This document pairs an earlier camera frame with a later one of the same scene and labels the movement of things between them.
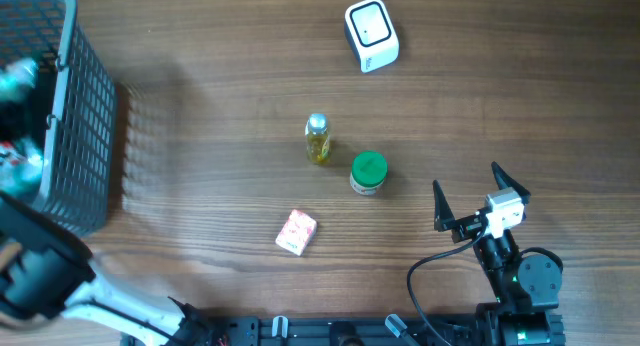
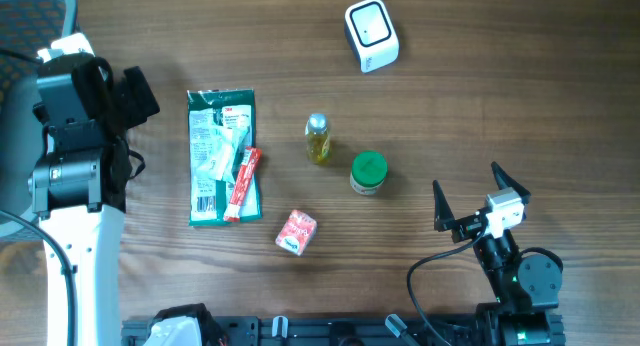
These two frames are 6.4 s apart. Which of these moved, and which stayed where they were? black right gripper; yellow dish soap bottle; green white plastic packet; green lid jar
Moved: green white plastic packet
Stayed: yellow dish soap bottle; green lid jar; black right gripper
